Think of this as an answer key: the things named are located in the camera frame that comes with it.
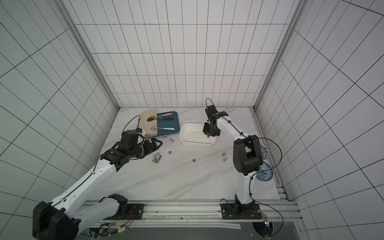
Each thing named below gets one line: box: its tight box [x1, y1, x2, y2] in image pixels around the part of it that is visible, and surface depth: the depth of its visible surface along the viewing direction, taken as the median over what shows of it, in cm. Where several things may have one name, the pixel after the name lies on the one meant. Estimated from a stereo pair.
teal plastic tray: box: [157, 111, 180, 136], surface depth 111 cm
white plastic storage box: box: [179, 122, 217, 148], surface depth 103 cm
